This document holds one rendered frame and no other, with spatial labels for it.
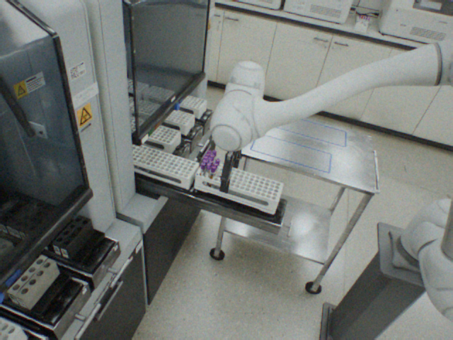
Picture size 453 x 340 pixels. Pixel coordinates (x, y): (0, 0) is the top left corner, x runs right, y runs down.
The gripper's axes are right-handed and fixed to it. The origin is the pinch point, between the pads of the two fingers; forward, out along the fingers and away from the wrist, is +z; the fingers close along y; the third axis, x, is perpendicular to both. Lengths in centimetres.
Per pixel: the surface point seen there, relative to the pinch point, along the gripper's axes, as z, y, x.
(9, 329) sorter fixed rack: 3, -67, 30
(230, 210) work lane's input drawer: 8.4, -6.7, -3.7
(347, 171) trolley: 7, 34, -43
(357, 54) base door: 19, 229, -51
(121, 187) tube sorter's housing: 3.9, -16.8, 32.7
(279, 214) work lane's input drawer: 7.0, -2.6, -20.3
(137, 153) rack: 2.4, 0.0, 36.1
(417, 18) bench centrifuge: -19, 230, -85
